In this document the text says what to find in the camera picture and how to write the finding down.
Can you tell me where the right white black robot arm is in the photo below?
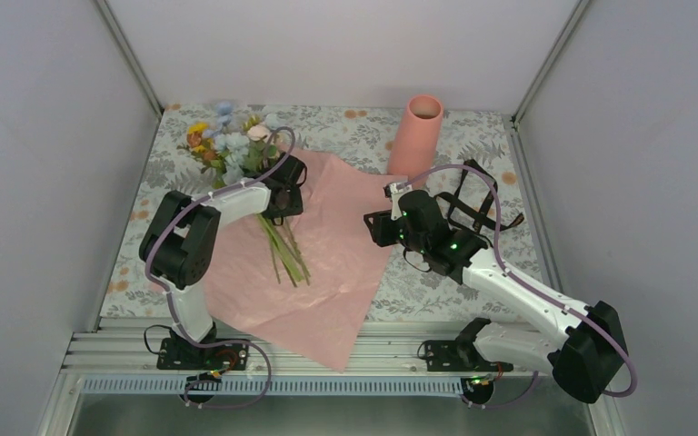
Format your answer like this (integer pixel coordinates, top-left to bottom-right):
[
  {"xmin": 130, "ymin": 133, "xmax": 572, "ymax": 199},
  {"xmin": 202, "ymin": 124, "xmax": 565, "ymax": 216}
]
[{"xmin": 364, "ymin": 190, "xmax": 628, "ymax": 403}]

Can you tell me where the pink cylindrical vase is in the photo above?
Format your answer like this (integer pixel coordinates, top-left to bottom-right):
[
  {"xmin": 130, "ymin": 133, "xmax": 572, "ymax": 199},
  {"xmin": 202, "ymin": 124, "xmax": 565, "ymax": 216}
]
[{"xmin": 386, "ymin": 94, "xmax": 444, "ymax": 180}]

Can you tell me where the black gold-lettered ribbon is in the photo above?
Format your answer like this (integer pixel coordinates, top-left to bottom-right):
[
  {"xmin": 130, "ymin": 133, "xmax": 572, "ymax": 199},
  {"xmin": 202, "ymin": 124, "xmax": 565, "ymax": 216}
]
[{"xmin": 435, "ymin": 158, "xmax": 526, "ymax": 234}]

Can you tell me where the purple pink wrapping paper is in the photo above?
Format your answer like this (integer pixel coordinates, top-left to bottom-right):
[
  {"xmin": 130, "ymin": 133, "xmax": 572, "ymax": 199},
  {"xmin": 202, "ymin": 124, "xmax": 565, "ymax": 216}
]
[{"xmin": 198, "ymin": 149, "xmax": 398, "ymax": 372}]

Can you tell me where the floral patterned table mat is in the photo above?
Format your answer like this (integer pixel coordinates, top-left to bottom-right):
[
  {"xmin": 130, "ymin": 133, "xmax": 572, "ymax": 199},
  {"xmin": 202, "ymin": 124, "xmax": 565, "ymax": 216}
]
[{"xmin": 101, "ymin": 104, "xmax": 526, "ymax": 322}]

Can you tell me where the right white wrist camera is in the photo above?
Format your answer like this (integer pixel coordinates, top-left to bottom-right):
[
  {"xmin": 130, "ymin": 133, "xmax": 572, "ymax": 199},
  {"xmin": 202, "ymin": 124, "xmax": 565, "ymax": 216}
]
[{"xmin": 384, "ymin": 182, "xmax": 413, "ymax": 221}]

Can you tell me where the purple flower bouquet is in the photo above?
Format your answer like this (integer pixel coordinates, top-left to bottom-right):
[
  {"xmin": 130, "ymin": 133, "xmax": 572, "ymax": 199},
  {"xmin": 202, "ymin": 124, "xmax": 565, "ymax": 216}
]
[{"xmin": 181, "ymin": 101, "xmax": 312, "ymax": 286}]

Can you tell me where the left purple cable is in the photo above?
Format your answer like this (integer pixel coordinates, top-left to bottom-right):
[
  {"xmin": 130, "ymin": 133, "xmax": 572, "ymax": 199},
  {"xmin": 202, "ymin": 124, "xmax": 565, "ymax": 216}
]
[{"xmin": 144, "ymin": 126, "xmax": 297, "ymax": 351}]

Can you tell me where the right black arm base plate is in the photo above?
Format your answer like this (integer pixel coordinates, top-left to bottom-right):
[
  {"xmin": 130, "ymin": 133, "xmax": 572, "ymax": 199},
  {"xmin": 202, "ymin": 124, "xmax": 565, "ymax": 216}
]
[{"xmin": 416, "ymin": 340, "xmax": 464, "ymax": 372}]

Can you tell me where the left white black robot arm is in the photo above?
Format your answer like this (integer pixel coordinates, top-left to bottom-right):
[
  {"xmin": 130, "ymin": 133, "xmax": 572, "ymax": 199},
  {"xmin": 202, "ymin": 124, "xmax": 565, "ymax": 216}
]
[{"xmin": 139, "ymin": 155, "xmax": 311, "ymax": 368}]

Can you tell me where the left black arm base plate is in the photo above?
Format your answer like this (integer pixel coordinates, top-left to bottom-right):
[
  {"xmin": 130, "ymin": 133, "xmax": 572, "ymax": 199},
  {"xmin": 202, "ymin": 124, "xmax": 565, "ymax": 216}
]
[{"xmin": 156, "ymin": 337, "xmax": 250, "ymax": 372}]

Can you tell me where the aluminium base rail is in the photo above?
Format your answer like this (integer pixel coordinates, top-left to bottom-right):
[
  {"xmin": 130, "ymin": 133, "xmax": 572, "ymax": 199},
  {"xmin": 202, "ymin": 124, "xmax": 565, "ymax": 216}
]
[{"xmin": 63, "ymin": 319, "xmax": 567, "ymax": 397}]

